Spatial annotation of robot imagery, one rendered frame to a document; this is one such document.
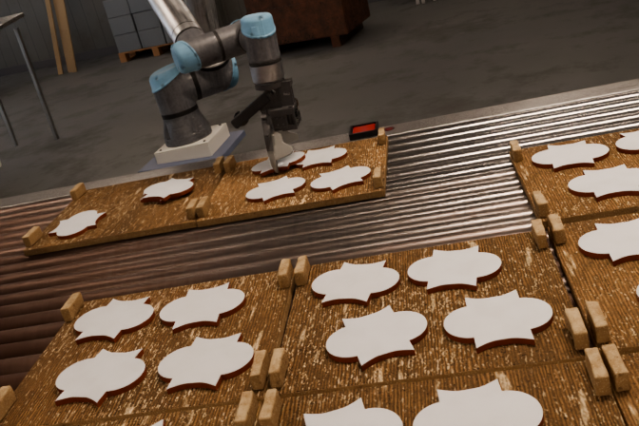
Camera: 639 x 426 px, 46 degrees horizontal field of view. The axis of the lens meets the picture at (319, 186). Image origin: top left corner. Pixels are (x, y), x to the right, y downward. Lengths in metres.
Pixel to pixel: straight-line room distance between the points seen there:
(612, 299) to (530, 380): 0.20
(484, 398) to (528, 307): 0.19
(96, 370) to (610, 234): 0.80
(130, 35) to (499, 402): 9.96
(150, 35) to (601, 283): 9.67
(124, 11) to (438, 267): 9.62
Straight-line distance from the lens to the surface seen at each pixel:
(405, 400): 0.95
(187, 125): 2.31
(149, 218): 1.73
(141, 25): 10.56
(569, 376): 0.95
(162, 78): 2.29
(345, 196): 1.55
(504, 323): 1.03
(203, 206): 1.63
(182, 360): 1.13
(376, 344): 1.03
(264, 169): 1.78
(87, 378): 1.18
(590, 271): 1.15
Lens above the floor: 1.52
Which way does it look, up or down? 21 degrees down
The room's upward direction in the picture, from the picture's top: 14 degrees counter-clockwise
